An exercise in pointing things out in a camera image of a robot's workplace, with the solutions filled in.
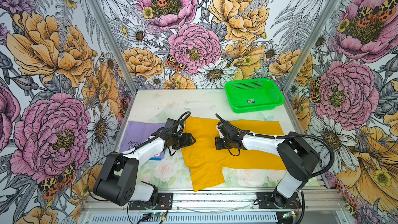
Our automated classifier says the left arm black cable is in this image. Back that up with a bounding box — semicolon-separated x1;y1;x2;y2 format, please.
86;111;192;203

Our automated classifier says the green plastic basket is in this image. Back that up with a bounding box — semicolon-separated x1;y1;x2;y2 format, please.
224;78;285;114

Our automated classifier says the aluminium front rail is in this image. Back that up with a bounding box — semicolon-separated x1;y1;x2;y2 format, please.
82;189;346;214

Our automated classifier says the folded purple t shirt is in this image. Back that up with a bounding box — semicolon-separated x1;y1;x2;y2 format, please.
119;121;164;153

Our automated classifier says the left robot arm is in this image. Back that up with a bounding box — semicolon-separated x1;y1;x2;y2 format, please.
92;112;196;209

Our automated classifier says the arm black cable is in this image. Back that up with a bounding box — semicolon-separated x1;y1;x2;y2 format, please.
86;111;192;203
215;113;335;179

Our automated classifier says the yellow t shirt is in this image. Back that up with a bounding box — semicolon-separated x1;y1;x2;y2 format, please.
182;117;287;191

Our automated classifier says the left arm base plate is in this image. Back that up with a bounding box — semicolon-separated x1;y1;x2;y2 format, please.
128;192;174;211

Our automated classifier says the green circuit board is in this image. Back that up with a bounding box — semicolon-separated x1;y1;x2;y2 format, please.
143;212;167;219
282;211;296;218

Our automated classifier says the left aluminium corner post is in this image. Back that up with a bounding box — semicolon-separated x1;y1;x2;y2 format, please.
86;0;138;96

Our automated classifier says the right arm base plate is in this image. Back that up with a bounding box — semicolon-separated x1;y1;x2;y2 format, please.
254;191;302;209

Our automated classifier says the right aluminium corner post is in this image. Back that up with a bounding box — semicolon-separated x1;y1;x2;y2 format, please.
281;0;355;92

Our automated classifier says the aluminium corner post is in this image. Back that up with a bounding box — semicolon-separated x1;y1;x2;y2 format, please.
281;0;355;92
86;0;138;96

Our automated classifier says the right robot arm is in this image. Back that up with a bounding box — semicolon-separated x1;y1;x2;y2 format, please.
215;120;320;208

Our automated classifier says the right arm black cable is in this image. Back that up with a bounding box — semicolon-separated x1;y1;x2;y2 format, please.
215;113;335;179

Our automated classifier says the right green circuit board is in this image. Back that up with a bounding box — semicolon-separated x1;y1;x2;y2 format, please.
282;211;296;218

